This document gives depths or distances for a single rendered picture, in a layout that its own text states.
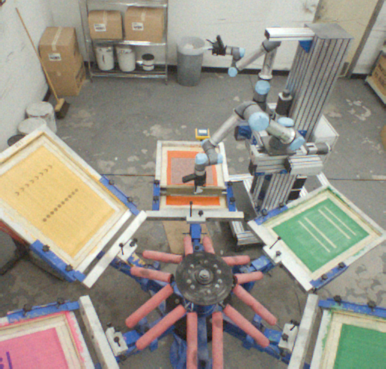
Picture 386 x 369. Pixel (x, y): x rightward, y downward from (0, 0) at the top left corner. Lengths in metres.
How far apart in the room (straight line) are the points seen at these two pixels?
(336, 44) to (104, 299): 2.70
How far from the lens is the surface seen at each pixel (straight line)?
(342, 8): 6.26
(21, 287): 3.43
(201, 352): 1.94
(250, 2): 5.71
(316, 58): 2.49
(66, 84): 5.38
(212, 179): 2.67
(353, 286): 3.65
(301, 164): 2.68
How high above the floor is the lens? 2.88
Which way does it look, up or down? 46 degrees down
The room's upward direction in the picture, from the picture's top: 6 degrees clockwise
